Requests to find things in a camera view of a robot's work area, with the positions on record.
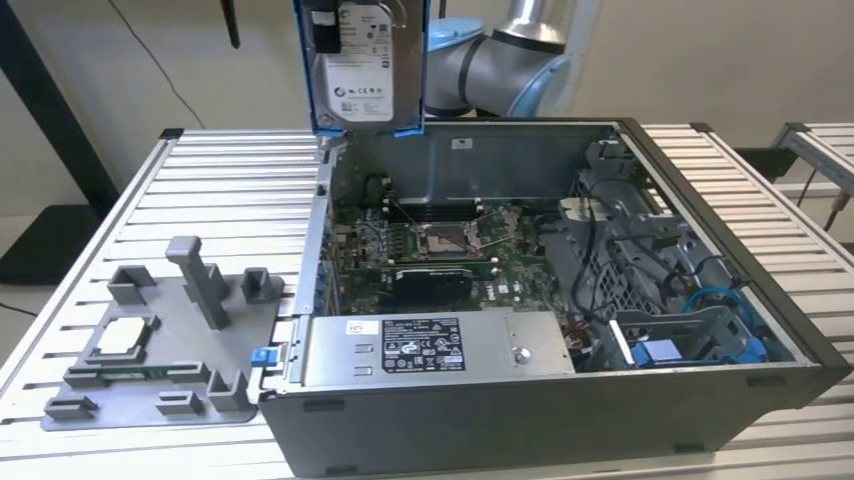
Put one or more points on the blue bay clip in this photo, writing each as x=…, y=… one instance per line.
x=755, y=349

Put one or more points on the white sticker on case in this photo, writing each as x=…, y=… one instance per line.
x=461, y=144

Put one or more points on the CPU socket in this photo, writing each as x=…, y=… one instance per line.
x=443, y=240

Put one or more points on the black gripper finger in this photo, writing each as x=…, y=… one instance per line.
x=327, y=37

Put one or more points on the green RAM stick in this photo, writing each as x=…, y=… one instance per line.
x=149, y=374

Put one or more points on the hard disk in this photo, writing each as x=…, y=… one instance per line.
x=363, y=80

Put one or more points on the grey parts rack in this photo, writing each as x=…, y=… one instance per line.
x=173, y=350

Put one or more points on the metal slat side table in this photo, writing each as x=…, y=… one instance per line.
x=823, y=145

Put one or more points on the blue disk carrier in bay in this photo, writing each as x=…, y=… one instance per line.
x=656, y=354

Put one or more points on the black RAM slot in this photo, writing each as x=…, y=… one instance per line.
x=433, y=210

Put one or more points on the green motherboard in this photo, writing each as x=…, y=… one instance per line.
x=514, y=280

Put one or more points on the blue case latch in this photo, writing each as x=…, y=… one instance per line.
x=260, y=358

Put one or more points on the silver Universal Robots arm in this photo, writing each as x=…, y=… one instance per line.
x=494, y=70

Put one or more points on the silver power supply unit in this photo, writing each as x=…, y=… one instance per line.
x=333, y=355

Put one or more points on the black graphics card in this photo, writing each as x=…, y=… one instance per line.
x=429, y=285

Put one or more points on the dark grey PC case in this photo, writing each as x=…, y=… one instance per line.
x=507, y=425

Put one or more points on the silver CPU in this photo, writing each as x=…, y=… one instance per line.
x=120, y=342

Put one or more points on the grey metal disk bay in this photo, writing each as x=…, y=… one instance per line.
x=640, y=250

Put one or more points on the black box under side table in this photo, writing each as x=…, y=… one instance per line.
x=767, y=162

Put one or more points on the thin metal locking lever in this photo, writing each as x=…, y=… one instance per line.
x=413, y=214

